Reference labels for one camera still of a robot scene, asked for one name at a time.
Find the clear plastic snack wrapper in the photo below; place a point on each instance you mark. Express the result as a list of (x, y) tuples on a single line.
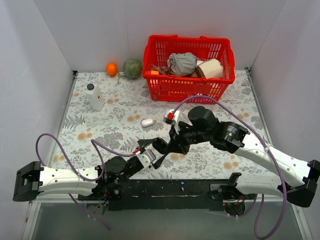
[(163, 70)]

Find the floral patterned table mat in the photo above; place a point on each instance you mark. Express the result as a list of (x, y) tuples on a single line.
[(89, 137)]

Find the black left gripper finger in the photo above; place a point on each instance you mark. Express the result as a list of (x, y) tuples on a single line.
[(143, 143), (158, 162)]

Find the crumpled grey bag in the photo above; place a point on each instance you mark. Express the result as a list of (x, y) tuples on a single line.
[(182, 64)]

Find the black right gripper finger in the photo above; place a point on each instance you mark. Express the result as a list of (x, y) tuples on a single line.
[(177, 147), (174, 136)]

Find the white earbud charging case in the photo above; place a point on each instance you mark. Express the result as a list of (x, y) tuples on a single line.
[(147, 122)]

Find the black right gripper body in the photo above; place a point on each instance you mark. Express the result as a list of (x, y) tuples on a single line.
[(173, 141)]

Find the orange fruit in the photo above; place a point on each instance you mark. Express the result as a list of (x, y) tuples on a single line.
[(111, 69)]

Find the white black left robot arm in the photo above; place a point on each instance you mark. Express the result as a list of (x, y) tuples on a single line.
[(34, 179)]

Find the green melon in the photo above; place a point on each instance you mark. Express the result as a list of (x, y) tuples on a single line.
[(132, 69)]

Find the white bottle black cap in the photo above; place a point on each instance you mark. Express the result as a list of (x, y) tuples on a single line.
[(95, 96)]

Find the red plastic shopping basket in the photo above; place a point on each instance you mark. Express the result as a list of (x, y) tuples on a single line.
[(171, 88)]

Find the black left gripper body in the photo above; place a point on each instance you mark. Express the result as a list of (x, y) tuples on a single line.
[(155, 160)]

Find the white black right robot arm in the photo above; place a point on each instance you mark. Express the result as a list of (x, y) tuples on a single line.
[(293, 178)]

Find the beige paper roll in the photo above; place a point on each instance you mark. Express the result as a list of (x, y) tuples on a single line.
[(208, 69)]

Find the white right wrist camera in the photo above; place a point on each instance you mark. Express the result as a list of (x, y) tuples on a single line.
[(173, 118)]

